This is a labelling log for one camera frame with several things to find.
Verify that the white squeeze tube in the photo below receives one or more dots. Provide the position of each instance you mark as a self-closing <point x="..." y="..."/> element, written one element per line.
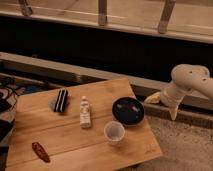
<point x="85" y="114"/>

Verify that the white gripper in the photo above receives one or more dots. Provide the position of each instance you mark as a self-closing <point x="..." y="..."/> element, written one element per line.
<point x="171" y="96"/>

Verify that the white paper cup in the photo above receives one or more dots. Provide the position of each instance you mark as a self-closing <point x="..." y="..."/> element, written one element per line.
<point x="114" y="132"/>

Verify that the black ceramic bowl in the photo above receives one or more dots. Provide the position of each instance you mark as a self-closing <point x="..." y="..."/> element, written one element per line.
<point x="128" y="111"/>

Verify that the black white striped eraser block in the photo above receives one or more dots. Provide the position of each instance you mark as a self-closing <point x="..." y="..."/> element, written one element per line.
<point x="59" y="103"/>

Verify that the wooden table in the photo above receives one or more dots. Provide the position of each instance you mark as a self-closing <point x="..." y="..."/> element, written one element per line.
<point x="69" y="146"/>

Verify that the red brown chili pepper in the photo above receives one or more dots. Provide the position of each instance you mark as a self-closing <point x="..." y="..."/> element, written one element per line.
<point x="40" y="152"/>

